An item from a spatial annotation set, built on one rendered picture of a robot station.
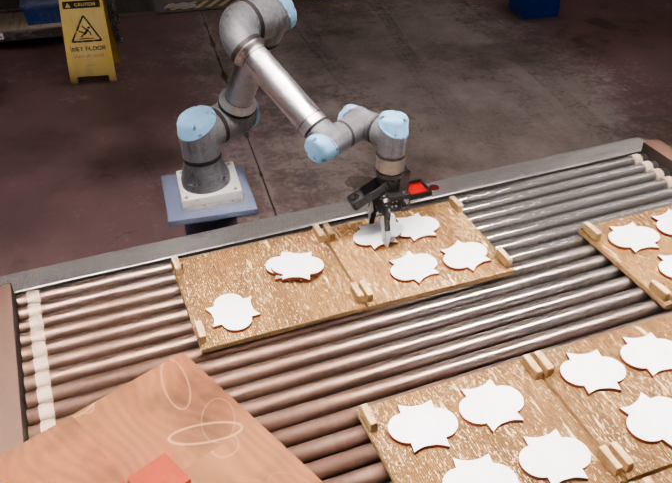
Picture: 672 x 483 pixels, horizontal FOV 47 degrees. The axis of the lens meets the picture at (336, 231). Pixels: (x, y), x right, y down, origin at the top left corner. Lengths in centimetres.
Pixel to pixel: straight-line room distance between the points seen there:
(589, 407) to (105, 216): 283
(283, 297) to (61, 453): 67
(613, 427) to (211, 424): 81
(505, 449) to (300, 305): 60
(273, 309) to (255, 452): 52
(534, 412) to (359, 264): 61
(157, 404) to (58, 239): 243
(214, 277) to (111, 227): 197
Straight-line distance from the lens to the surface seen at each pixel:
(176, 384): 158
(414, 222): 215
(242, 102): 230
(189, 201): 234
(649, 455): 168
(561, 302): 200
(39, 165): 456
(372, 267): 199
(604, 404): 174
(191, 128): 227
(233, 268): 200
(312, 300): 189
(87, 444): 152
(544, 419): 168
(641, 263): 216
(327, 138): 187
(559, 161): 258
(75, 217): 404
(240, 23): 199
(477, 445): 161
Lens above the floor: 217
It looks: 36 degrees down
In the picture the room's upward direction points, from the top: straight up
